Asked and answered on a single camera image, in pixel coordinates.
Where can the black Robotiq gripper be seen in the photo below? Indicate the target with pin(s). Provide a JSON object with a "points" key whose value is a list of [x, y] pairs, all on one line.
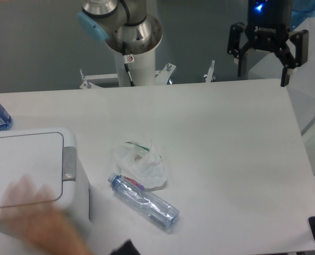
{"points": [[268, 30]]}

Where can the white trash can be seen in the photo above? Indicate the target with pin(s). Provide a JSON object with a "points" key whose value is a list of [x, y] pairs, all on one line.
{"points": [[75, 197]]}

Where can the white trash can lid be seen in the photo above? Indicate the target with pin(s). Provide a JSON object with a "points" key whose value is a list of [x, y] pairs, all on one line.
{"points": [[38, 156]]}

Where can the blurred human hand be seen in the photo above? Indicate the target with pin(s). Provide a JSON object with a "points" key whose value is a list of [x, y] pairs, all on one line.
{"points": [[31, 216]]}

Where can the blue water jug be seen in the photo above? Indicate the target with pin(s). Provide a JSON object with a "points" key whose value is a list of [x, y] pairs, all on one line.
{"points": [[303, 9]]}

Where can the silver clamp bolt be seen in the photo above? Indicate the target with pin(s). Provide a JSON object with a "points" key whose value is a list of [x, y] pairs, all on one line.
{"points": [[209, 76]]}

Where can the crumpled white plastic bag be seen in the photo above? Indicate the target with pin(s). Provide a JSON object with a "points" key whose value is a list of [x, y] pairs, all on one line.
{"points": [[141, 163]]}

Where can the clear plastic water bottle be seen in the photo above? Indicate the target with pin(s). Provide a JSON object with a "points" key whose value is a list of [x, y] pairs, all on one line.
{"points": [[151, 206]]}

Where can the grey lid push button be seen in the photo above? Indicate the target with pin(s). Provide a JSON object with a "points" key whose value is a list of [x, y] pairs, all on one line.
{"points": [[69, 164]]}

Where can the black sleeve cuff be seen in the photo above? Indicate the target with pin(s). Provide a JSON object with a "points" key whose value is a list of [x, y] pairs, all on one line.
{"points": [[127, 248]]}

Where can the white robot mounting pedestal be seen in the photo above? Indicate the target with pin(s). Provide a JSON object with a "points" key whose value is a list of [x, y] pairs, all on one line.
{"points": [[137, 65]]}

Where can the white bracket with bolts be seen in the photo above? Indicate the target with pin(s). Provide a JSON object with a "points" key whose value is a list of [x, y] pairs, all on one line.
{"points": [[161, 77]]}

